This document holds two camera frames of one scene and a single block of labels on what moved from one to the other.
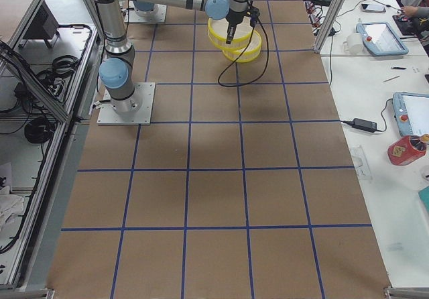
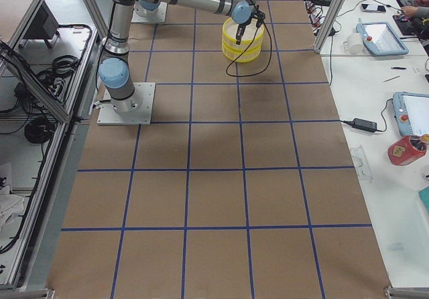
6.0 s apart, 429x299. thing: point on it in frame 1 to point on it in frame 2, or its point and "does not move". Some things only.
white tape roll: x=354 y=43 does not move
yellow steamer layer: x=218 y=28 to x=253 y=35
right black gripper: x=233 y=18 to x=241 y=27
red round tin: x=406 y=151 does not move
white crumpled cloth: x=11 y=206 does not move
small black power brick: x=364 y=125 does not move
